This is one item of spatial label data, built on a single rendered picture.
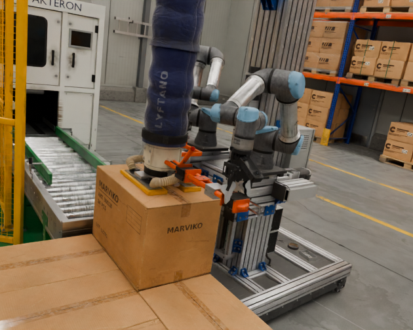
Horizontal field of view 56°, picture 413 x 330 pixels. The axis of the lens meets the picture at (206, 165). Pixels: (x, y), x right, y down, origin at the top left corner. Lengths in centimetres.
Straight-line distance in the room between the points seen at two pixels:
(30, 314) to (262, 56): 179
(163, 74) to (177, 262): 86
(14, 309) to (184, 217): 76
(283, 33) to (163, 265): 142
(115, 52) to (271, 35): 980
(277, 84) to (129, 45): 1053
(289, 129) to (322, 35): 813
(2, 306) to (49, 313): 19
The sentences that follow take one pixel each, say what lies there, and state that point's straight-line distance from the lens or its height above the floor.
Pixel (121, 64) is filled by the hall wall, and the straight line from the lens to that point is 1211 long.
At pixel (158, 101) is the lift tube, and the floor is 136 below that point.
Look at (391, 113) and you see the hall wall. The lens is 1051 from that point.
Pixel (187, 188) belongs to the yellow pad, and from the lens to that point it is 189.
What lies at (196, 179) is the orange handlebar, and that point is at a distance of 164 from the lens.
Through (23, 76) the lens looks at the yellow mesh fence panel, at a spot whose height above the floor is 130.
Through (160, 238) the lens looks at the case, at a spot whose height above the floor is 79.
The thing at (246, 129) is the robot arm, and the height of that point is 136.
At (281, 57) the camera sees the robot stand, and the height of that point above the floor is 165.
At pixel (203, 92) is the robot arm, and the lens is 232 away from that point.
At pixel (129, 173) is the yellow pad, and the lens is 200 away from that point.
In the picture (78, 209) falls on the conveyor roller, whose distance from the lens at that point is 264.
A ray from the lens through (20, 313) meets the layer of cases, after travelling 175.
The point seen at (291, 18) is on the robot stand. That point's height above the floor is 186.
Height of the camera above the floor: 158
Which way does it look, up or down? 15 degrees down
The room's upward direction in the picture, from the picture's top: 8 degrees clockwise
